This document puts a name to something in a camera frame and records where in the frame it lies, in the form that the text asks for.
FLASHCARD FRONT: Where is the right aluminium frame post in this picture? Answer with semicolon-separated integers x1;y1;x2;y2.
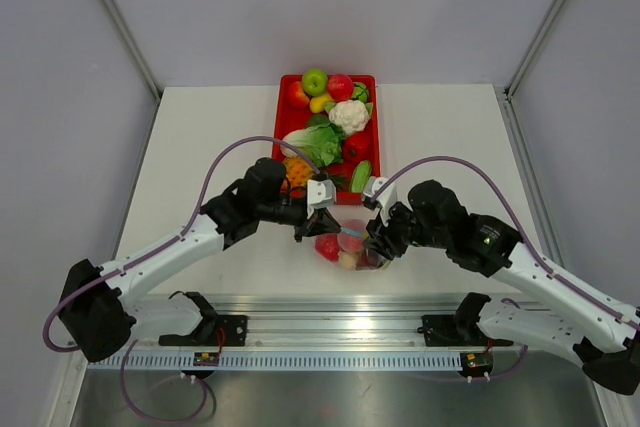
504;0;569;102

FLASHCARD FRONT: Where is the red apple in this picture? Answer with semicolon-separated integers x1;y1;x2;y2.
327;74;354;102

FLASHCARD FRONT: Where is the red plastic tray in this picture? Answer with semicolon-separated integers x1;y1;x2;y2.
273;73;381;176

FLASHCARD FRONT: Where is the left aluminium frame post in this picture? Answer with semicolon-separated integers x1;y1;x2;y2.
99;0;163;106

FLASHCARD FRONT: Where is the garlic bulb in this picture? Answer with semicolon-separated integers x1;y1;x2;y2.
338;251;359;270

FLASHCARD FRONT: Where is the green lettuce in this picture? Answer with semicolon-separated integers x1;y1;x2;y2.
283;123;346;168

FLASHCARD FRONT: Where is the pink peach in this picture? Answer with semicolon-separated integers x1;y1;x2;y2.
338;219;366;253

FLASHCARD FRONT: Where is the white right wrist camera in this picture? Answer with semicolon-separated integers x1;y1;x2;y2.
361;176;398;226

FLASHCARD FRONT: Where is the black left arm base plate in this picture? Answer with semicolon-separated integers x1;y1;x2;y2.
158;314;248;347

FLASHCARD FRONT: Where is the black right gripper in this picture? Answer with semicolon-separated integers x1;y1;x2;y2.
362;196;450;260

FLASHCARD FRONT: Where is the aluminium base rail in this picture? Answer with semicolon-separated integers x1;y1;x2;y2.
119;294;611;353

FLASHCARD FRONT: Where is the green apple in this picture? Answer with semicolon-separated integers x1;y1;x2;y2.
301;68;328;97

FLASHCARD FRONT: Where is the aluminium frame post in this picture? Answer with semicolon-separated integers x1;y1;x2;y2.
504;0;569;102
99;0;163;106

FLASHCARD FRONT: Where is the yellow lemon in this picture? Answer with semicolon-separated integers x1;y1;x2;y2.
309;92;334;114

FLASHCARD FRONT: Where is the clear zip top bag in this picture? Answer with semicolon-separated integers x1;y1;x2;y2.
313;219;391;272

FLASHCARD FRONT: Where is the green cucumber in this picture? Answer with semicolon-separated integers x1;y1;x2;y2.
349;160;372;193

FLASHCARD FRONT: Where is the dark green round vegetable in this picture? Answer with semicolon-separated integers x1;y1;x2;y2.
351;81;370;103

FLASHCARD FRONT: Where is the dark red onion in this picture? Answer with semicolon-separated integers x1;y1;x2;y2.
356;249;386;270

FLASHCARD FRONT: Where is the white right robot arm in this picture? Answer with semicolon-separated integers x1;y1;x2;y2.
362;177;639;396

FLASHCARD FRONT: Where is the small pineapple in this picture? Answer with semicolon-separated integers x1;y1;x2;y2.
282;156;351;191

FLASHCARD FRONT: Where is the white cauliflower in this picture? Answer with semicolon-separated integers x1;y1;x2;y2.
328;100;370;136

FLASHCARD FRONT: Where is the white slotted cable duct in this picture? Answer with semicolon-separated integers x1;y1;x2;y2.
89;349;462;372

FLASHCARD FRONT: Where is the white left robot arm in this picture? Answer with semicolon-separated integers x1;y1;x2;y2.
57;158;340;362

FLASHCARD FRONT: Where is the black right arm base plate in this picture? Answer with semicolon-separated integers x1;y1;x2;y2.
416;314;514;348

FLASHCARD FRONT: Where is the red bell pepper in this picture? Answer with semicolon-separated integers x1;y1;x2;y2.
342;131;372;163

